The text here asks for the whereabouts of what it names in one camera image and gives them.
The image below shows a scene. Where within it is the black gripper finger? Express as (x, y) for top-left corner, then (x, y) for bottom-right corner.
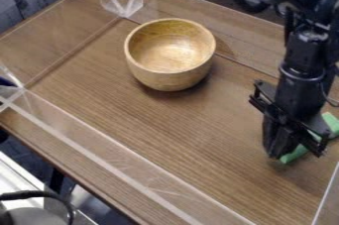
(262, 115), (300, 160)

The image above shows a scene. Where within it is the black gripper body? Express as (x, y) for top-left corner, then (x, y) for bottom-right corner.
(250, 30), (337, 157)

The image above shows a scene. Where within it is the green rectangular block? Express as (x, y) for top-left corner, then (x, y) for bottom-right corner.
(280, 112), (339, 165)

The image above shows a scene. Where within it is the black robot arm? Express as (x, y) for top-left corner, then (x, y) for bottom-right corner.
(235, 0), (339, 160)

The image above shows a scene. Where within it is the light wooden bowl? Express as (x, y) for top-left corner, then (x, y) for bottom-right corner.
(123, 18), (217, 91)

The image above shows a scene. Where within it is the black table leg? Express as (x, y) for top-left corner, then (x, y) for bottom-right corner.
(50, 169), (66, 193)

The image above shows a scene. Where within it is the clear acrylic front barrier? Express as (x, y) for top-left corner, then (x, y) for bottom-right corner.
(0, 66), (255, 225)

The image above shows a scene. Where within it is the clear acrylic corner bracket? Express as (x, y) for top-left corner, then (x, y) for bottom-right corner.
(99, 0), (145, 18)

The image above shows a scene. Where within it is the grey metal base plate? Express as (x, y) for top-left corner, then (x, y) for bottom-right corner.
(0, 201), (98, 225)

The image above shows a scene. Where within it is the black cable loop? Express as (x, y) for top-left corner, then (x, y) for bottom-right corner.
(0, 189), (77, 225)

